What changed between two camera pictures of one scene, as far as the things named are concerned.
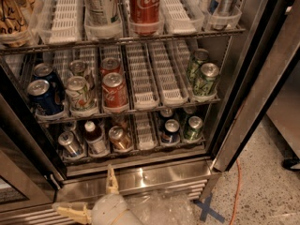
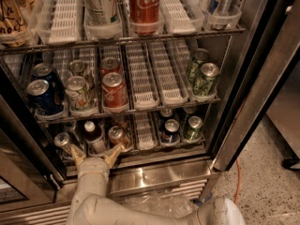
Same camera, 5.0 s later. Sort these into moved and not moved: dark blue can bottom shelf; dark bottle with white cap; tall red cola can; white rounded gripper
Moved: white rounded gripper
Not moved: dark bottle with white cap; tall red cola can; dark blue can bottom shelf
